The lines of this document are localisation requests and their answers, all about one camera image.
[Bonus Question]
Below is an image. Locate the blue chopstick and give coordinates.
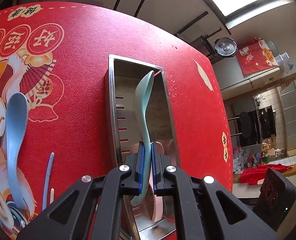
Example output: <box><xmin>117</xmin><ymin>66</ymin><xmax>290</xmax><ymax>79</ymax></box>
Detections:
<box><xmin>42</xmin><ymin>152</ymin><xmax>55</xmax><ymax>210</ymax></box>

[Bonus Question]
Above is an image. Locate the green plastic spoon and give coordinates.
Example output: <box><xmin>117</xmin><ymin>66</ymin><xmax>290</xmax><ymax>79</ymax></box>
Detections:
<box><xmin>131</xmin><ymin>71</ymin><xmax>154</xmax><ymax>206</ymax></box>

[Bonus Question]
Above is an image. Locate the pink plastic spoon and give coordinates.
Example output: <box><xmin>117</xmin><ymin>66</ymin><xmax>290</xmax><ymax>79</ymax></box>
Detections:
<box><xmin>133</xmin><ymin>141</ymin><xmax>167</xmax><ymax>223</ymax></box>

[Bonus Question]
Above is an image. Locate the stainless steel utensil tray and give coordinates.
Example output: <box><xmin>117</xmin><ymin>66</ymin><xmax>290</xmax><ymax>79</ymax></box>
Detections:
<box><xmin>105</xmin><ymin>54</ymin><xmax>181</xmax><ymax>239</ymax></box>

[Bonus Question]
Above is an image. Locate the blue plastic spoon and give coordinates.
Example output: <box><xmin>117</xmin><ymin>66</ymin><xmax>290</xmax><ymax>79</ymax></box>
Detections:
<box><xmin>6</xmin><ymin>92</ymin><xmax>28</xmax><ymax>210</ymax></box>

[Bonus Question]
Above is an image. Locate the red printed table mat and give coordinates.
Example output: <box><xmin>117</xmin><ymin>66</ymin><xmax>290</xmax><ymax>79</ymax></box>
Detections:
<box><xmin>0</xmin><ymin>2</ymin><xmax>232</xmax><ymax>239</ymax></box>

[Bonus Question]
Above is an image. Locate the red hanging cloth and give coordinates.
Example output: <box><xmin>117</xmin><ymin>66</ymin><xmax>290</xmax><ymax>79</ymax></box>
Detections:
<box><xmin>236</xmin><ymin>37</ymin><xmax>278</xmax><ymax>75</ymax></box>

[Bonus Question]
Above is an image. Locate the silver pressure cooker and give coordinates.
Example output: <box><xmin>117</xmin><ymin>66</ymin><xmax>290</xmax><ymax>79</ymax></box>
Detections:
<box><xmin>214</xmin><ymin>37</ymin><xmax>237</xmax><ymax>57</ymax></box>

